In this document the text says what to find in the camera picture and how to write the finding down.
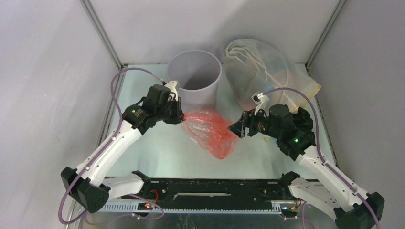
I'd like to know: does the large translucent plastic bag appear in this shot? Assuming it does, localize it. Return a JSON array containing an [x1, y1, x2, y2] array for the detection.
[[224, 39, 321, 113]]

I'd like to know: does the left aluminium corner post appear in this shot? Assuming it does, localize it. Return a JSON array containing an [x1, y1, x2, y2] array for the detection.
[[80, 0, 124, 69]]

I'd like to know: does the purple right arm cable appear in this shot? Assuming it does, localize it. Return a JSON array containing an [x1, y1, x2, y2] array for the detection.
[[262, 87, 382, 229]]

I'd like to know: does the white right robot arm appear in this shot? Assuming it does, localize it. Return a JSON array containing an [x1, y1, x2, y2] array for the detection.
[[228, 104, 384, 229]]

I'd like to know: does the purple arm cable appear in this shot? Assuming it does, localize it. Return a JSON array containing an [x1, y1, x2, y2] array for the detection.
[[58, 67, 165, 226], [262, 87, 382, 229]]

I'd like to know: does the aluminium corner post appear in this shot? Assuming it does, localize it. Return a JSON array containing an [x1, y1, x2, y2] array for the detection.
[[305, 0, 347, 71], [80, 0, 124, 69]]

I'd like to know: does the white plastic trash bin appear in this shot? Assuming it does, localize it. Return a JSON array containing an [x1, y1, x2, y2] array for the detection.
[[166, 50, 222, 111]]

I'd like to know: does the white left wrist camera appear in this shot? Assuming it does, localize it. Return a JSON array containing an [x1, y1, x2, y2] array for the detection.
[[164, 81, 179, 101]]

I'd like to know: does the red plastic trash bag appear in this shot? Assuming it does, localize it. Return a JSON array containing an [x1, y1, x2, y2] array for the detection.
[[181, 109, 237, 160]]

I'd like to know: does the right aluminium corner post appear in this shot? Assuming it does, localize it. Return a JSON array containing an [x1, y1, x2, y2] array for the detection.
[[305, 0, 347, 71]]

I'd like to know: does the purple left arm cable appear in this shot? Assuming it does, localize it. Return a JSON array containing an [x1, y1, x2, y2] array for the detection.
[[58, 67, 165, 226]]

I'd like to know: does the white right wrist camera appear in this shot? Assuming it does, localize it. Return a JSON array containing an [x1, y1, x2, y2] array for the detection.
[[252, 93, 269, 115]]

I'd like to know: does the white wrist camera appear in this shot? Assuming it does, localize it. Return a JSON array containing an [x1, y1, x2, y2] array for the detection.
[[252, 93, 269, 115], [164, 81, 179, 101]]

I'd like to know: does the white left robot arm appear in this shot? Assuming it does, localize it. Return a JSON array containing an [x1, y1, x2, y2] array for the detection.
[[61, 81, 184, 213]]

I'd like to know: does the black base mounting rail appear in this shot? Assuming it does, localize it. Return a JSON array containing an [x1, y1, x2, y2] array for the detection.
[[100, 177, 317, 212]]

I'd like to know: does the grey slotted cable duct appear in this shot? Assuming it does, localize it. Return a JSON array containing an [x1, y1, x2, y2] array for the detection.
[[104, 202, 286, 215]]

